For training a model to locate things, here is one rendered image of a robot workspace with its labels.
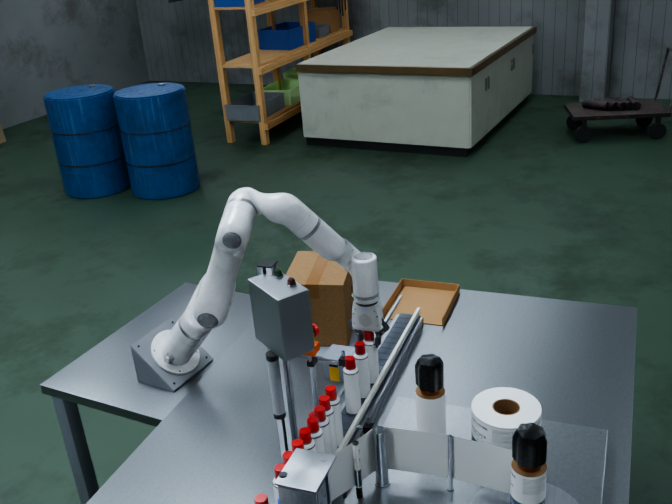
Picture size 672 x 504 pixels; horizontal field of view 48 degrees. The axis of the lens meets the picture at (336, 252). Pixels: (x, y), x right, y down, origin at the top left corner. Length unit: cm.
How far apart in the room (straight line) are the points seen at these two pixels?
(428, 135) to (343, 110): 98
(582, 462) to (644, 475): 140
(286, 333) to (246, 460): 59
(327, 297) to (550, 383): 85
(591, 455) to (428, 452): 50
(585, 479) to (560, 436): 19
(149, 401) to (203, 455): 40
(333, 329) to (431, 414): 74
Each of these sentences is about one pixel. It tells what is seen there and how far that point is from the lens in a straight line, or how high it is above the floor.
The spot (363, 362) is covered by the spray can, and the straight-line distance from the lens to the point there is 250.
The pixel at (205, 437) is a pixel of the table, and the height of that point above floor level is 83.
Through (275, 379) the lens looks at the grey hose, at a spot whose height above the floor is 121.
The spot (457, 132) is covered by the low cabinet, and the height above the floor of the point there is 26.
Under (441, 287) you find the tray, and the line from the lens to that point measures 334.
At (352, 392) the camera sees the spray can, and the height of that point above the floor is 97.
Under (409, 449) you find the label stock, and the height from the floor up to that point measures 100.
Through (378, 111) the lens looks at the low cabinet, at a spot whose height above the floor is 44.
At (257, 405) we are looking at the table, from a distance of 270.
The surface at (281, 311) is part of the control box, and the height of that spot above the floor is 144.
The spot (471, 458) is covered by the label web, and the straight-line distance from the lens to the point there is 215.
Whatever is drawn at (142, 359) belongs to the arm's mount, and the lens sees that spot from 287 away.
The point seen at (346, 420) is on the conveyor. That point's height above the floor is 88.
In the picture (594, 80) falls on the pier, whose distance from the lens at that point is 991.
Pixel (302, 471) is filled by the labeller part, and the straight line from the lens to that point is 192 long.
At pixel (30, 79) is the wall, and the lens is 1164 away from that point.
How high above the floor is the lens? 238
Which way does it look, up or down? 24 degrees down
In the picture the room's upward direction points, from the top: 5 degrees counter-clockwise
